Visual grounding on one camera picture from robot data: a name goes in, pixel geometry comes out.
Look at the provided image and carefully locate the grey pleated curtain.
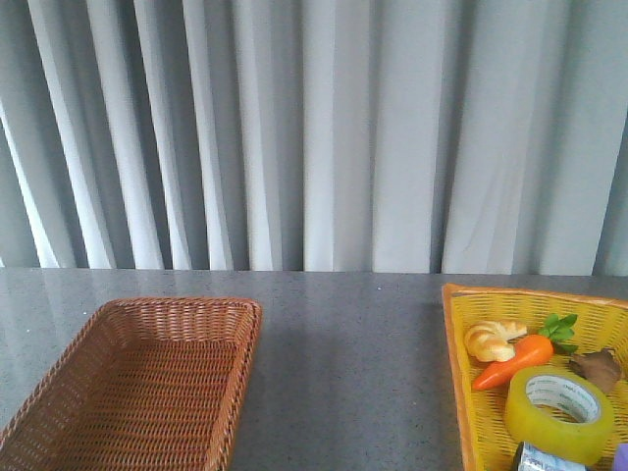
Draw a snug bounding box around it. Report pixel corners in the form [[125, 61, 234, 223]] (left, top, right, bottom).
[[1, 1, 627, 276]]

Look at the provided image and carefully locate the toy bread croissant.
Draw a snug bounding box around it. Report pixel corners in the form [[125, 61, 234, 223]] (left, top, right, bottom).
[[464, 320, 528, 362]]

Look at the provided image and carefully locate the silver blue can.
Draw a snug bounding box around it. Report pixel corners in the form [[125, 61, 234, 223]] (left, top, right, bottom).
[[510, 442, 590, 471]]

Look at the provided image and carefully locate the purple object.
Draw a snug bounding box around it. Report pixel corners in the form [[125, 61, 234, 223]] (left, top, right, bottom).
[[611, 444, 628, 471]]

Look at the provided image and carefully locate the brown toy animal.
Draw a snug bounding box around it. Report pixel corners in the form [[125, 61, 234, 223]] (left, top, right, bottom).
[[568, 347, 624, 394]]

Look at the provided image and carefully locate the brown wicker basket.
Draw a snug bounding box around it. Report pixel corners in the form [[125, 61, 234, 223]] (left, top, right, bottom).
[[1, 297, 262, 470]]

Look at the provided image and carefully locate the orange toy carrot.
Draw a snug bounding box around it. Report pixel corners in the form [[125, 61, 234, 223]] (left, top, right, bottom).
[[472, 314, 578, 391]]

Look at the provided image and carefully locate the yellow tape roll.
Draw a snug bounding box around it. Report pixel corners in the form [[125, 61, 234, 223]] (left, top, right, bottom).
[[504, 366, 614, 466]]

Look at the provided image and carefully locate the yellow woven basket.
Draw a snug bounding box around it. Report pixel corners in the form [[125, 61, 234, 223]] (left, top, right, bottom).
[[443, 284, 627, 470]]

